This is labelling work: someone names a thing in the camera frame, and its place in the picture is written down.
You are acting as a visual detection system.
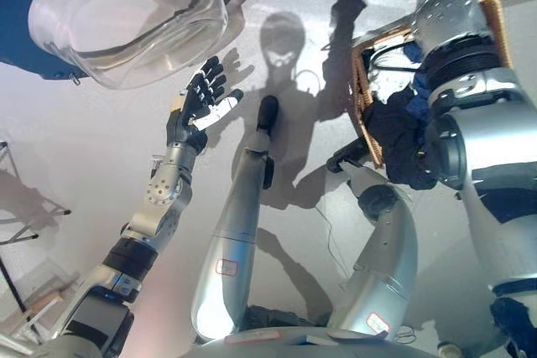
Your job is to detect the round washer door with glass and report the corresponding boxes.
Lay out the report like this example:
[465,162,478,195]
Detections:
[0,0,247,91]

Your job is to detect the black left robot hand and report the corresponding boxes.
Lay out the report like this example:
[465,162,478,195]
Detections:
[166,55,245,154]

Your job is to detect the brown wicker laundry basket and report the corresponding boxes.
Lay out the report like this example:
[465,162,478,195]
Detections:
[350,0,514,167]

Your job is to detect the white garment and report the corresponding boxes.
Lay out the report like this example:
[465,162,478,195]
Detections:
[368,45,420,104]

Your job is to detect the black garment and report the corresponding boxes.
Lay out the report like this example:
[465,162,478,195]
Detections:
[363,91,442,191]

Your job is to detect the navy blue garment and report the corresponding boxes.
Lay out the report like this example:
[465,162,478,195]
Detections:
[401,39,434,121]

